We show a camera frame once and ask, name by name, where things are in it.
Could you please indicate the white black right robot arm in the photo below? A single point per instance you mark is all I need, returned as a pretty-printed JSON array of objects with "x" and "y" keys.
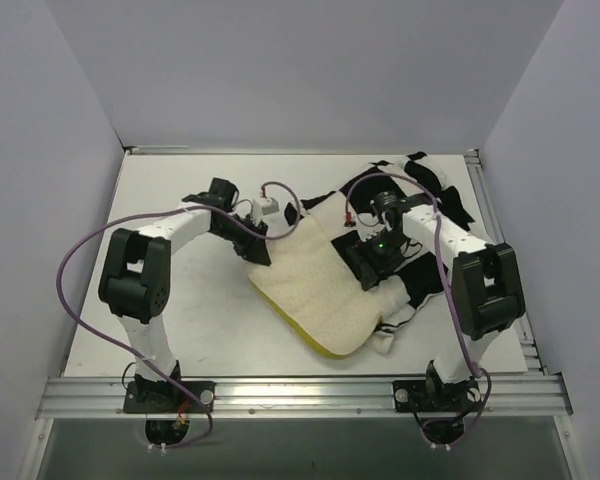
[{"x": 420, "y": 220}]

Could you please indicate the aluminium right side rail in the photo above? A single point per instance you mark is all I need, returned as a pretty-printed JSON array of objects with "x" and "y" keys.
[{"x": 490, "y": 280}]

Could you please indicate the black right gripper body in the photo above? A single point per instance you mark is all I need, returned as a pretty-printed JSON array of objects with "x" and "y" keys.
[{"x": 362, "y": 262}]

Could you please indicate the cream quilted pillow yellow edge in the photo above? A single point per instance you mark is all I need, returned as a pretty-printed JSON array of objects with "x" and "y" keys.
[{"x": 311, "y": 288}]

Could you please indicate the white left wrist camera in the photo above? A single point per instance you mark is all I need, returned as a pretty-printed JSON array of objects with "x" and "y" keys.
[{"x": 264, "y": 206}]

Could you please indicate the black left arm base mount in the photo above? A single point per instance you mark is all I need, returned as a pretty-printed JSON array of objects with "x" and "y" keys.
[{"x": 149, "y": 397}]

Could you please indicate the aluminium front frame rail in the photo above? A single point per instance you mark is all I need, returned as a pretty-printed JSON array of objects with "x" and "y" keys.
[{"x": 528, "y": 395}]

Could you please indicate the aluminium back frame rail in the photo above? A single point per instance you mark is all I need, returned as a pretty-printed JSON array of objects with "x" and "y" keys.
[{"x": 157, "y": 150}]

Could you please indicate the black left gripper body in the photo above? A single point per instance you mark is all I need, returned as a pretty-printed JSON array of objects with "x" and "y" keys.
[{"x": 253, "y": 248}]

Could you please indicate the aluminium frame rail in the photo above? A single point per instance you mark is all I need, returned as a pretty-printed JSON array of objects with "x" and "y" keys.
[
  {"x": 157, "y": 150},
  {"x": 528, "y": 395}
]

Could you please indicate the black white checkered pillowcase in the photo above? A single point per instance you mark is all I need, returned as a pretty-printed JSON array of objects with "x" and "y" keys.
[{"x": 344, "y": 213}]

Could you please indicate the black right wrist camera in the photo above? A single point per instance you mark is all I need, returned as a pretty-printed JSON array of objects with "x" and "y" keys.
[{"x": 384, "y": 202}]

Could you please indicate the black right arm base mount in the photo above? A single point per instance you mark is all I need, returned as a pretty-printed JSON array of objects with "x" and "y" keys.
[{"x": 418, "y": 396}]

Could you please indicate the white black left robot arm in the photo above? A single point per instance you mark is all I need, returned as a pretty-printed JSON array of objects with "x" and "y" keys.
[{"x": 136, "y": 280}]

